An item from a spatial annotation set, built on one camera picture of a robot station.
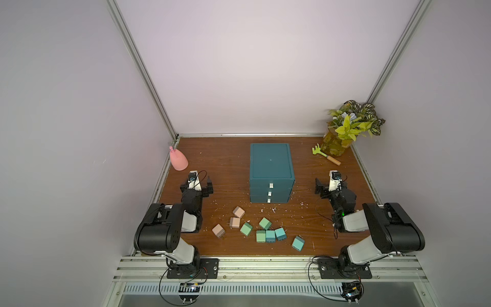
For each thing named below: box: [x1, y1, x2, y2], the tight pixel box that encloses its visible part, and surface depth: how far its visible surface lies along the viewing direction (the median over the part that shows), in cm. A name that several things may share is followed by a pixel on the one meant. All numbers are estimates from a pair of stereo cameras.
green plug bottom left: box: [255, 229, 266, 244], surface depth 81 cm
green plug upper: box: [258, 216, 272, 231], surface depth 85 cm
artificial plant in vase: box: [320, 99, 386, 158], surface depth 99 cm
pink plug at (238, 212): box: [232, 205, 246, 219], surface depth 89 cm
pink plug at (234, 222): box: [228, 216, 241, 230], surface depth 85 cm
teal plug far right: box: [291, 234, 305, 252], surface depth 79 cm
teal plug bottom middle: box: [265, 230, 276, 244], surface depth 81 cm
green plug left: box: [239, 221, 254, 237], surface depth 83 cm
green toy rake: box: [311, 143, 342, 166], surface depth 112 cm
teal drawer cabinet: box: [249, 143, 296, 204], surface depth 81 cm
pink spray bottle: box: [168, 145, 189, 171], surface depth 105 cm
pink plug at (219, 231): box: [211, 223, 226, 240], surface depth 83 cm
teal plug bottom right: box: [274, 227, 288, 242], surface depth 81 cm
